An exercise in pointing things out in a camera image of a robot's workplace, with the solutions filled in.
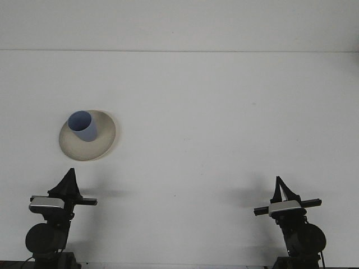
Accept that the pale blue cup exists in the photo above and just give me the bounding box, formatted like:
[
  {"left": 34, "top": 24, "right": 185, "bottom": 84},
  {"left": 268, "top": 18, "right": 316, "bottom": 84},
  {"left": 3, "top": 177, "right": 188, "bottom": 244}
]
[{"left": 67, "top": 110, "right": 98, "bottom": 143}]

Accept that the pale round plate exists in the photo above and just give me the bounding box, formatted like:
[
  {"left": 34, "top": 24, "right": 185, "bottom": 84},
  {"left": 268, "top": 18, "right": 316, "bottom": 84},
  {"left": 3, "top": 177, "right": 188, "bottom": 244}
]
[{"left": 58, "top": 109, "right": 117, "bottom": 162}]

